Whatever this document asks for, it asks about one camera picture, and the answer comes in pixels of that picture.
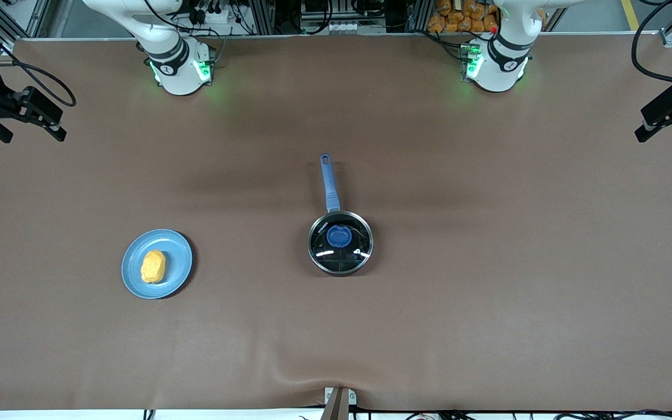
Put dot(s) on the yellow potato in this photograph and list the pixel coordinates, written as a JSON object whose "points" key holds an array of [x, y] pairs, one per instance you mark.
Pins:
{"points": [[153, 266]]}

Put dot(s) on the glass lid with blue knob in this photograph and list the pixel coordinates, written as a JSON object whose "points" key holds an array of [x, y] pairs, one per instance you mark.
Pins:
{"points": [[340, 236]]}

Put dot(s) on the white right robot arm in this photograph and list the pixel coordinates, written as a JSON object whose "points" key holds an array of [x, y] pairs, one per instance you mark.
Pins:
{"points": [[167, 41]]}

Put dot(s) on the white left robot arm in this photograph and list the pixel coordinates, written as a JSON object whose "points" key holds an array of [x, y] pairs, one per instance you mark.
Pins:
{"points": [[502, 64]]}

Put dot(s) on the blue round plate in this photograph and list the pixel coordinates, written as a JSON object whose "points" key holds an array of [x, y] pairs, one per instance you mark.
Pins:
{"points": [[175, 256]]}

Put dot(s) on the white power strip with plugs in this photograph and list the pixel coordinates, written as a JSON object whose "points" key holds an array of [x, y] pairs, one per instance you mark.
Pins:
{"points": [[213, 14]]}

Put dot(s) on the pile of orange toy food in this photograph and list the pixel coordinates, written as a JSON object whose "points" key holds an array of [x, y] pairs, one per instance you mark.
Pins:
{"points": [[458, 17]]}

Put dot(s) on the brown table mat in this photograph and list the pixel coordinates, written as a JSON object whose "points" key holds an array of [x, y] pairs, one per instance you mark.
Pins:
{"points": [[487, 291]]}

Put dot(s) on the small white power strip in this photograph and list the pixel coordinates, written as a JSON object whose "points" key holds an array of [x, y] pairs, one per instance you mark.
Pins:
{"points": [[347, 27]]}

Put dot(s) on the metal table edge bracket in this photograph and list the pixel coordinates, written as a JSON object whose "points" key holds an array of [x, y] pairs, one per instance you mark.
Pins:
{"points": [[339, 405]]}

